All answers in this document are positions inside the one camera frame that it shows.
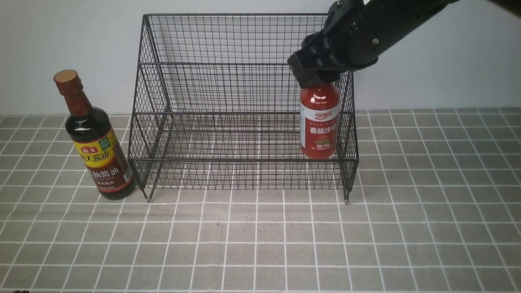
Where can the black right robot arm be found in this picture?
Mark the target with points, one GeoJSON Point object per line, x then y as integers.
{"type": "Point", "coordinates": [408, 15]}

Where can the black wire mesh shelf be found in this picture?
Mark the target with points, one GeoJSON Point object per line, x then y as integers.
{"type": "Point", "coordinates": [216, 106]}

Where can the red ketchup squeeze bottle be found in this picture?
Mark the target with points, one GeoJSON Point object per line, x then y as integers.
{"type": "Point", "coordinates": [319, 115]}

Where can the dark soy sauce bottle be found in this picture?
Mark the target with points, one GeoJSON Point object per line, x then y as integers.
{"type": "Point", "coordinates": [94, 139]}

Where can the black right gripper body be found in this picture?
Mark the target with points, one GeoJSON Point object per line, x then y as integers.
{"type": "Point", "coordinates": [357, 31]}

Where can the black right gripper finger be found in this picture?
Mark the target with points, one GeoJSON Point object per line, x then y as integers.
{"type": "Point", "coordinates": [315, 64]}

